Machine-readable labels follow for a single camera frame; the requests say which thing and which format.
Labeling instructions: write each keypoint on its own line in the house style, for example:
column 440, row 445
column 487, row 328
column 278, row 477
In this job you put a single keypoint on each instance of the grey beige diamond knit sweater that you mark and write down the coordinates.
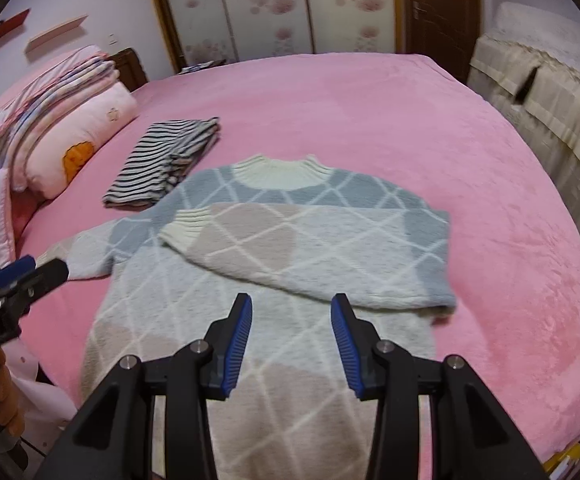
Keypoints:
column 291, row 235

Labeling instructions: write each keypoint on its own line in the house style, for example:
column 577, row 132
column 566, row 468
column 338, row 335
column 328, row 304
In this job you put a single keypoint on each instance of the dark brown wooden door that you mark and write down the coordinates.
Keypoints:
column 445, row 31

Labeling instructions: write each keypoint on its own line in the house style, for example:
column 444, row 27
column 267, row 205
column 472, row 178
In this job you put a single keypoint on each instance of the person's left hand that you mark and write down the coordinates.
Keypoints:
column 11, row 417

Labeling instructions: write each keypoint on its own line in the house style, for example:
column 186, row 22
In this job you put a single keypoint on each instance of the pink fleece bed cover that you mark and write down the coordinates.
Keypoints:
column 514, row 252

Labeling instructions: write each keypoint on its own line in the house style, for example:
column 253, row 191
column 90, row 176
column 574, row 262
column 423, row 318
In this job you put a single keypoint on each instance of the red wall shelf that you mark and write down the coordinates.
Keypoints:
column 16, row 21

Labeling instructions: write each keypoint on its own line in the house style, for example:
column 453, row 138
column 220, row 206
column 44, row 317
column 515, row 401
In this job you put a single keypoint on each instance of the dark wooden headboard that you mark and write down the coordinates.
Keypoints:
column 131, row 72

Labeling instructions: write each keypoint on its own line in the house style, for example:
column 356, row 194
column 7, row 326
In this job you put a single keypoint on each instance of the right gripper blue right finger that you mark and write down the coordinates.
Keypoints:
column 356, row 339

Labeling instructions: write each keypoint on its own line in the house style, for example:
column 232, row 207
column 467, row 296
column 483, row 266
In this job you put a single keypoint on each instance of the beige covered furniture with lace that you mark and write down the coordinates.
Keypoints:
column 527, row 66

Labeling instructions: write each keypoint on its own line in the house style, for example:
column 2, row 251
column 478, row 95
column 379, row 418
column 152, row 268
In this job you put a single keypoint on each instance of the floral sliding wardrobe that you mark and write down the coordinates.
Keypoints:
column 198, row 31

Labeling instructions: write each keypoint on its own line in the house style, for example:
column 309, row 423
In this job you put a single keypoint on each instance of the folded black white striped garment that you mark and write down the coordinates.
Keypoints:
column 161, row 159

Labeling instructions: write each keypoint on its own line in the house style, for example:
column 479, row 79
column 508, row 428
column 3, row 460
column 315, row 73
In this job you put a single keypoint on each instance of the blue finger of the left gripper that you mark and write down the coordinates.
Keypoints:
column 41, row 282
column 15, row 267

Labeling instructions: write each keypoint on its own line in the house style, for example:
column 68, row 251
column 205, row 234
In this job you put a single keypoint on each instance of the pink pillow with orange print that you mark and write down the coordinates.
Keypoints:
column 66, row 147

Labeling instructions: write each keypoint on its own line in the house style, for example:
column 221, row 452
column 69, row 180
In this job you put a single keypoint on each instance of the stack of folded pink quilts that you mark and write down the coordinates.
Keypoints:
column 40, row 100

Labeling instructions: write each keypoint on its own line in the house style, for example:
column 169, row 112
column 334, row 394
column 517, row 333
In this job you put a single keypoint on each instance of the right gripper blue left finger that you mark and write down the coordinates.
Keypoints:
column 228, row 340

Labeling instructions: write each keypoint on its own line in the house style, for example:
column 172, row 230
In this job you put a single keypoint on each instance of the pink wall shelf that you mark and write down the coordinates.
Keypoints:
column 54, row 32

